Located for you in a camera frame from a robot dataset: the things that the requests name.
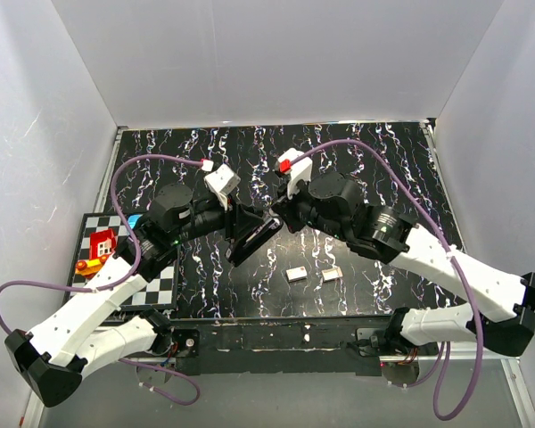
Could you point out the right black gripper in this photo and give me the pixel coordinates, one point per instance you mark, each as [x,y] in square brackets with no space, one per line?
[284,209]

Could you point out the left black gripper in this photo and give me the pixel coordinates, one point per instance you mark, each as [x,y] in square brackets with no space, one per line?
[237,220]

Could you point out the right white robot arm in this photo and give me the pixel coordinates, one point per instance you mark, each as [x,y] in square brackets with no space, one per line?
[503,314]

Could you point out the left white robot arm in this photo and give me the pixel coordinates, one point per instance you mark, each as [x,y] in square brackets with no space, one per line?
[56,355]

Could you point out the white staple box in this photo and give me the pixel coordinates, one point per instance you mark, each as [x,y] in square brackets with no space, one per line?
[296,274]

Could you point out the open staple box tray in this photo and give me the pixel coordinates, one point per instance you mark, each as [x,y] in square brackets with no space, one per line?
[331,274]

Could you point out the black white checkerboard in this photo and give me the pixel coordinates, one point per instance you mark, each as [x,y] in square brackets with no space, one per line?
[158,293]

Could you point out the blue toy block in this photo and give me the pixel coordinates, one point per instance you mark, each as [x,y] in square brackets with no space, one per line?
[133,219]

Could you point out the red toy house block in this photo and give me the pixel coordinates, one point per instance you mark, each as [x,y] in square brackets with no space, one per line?
[102,243]

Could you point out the orange toy car base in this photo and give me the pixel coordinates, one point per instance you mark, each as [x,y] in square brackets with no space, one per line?
[89,268]

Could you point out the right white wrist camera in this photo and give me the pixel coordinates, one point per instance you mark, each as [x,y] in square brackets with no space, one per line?
[295,168]

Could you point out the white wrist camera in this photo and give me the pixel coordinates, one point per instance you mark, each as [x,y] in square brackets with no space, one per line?
[221,181]
[295,168]

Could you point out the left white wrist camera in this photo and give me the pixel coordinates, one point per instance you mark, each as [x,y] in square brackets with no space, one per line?
[221,181]

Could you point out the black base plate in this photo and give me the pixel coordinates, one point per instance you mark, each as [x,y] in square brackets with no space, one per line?
[273,345]

